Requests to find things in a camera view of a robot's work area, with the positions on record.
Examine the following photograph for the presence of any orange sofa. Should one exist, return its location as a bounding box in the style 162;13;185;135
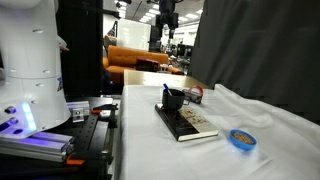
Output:
102;45;185;85

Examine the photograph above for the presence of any white handheld controller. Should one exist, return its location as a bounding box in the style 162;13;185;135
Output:
56;34;68;50

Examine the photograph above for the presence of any aluminium extrusion rail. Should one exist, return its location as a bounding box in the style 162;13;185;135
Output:
0;131;75;164

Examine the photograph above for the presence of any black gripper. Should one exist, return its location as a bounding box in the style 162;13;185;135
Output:
155;0;180;40

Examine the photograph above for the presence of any red tape dispenser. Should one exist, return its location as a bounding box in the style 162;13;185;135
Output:
182;85;204;105

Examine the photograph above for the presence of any small aluminium bracket block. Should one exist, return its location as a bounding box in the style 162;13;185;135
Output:
66;100;91;124

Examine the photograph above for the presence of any black hardcover book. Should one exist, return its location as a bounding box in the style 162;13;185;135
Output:
154;103;220;142

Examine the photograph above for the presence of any black pillar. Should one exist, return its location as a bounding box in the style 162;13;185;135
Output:
54;0;104;98

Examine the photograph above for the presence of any black clamp with orange grip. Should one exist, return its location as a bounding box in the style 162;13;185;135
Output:
64;151;114;168
90;103;120;130

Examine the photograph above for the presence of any white tablecloth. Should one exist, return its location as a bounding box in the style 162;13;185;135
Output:
114;83;320;180

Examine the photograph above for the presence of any white wall panel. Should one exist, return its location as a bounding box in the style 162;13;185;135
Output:
118;18;152;52

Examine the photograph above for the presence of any black perforated mounting board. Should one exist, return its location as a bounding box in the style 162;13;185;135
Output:
0;96;120;180

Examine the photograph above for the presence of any brown wooden table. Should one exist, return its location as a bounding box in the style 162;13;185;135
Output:
123;69;211;90

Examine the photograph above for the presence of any dark brown sofa cushion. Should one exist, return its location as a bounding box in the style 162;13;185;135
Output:
134;57;160;72

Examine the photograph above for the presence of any blue marker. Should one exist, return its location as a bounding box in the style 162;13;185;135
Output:
162;83;174;97

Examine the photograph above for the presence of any black mug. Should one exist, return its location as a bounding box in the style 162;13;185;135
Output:
161;88;191;111

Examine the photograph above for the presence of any blue bowl with grains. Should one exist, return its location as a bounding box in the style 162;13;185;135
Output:
229;129;258;151

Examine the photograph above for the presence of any black curtain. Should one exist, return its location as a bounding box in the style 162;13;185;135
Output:
188;0;320;125

